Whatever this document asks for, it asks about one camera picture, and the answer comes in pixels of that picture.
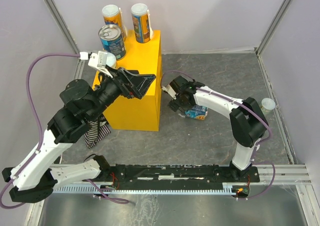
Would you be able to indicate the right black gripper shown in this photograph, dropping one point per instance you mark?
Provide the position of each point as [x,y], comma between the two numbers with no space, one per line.
[174,104]

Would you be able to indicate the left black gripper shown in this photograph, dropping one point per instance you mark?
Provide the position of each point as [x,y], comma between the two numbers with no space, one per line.
[131,82]

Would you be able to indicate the silver top tin can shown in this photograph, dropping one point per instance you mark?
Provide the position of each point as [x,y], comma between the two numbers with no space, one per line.
[197,112]

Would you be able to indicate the green label can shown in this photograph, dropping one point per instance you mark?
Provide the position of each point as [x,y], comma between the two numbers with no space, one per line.
[111,60]

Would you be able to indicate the yellow shelf cabinet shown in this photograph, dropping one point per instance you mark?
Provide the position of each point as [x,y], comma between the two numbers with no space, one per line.
[143,114]

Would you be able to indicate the teal blue pull-tab can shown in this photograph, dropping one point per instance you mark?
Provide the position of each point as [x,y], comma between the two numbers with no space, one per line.
[112,40]

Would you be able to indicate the blue orange can with spoon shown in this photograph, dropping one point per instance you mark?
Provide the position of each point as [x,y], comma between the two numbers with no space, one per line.
[141,23]

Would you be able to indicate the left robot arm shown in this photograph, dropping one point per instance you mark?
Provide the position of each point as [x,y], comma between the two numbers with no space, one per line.
[33,179]

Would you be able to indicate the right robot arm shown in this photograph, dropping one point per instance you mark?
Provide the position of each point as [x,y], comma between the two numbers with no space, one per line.
[248,123]

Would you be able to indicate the striped black white cloth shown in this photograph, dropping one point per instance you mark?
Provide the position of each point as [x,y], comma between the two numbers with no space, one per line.
[98,131]

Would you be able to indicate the clear lid can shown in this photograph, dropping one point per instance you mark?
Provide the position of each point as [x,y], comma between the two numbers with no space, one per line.
[267,105]

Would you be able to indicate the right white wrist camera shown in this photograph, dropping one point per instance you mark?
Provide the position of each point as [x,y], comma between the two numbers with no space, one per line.
[170,91]

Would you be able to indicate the light blue cable duct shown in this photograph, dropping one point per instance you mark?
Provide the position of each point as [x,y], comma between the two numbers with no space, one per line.
[87,188]

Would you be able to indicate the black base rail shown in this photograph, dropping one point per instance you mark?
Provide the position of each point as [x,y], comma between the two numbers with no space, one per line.
[126,176]

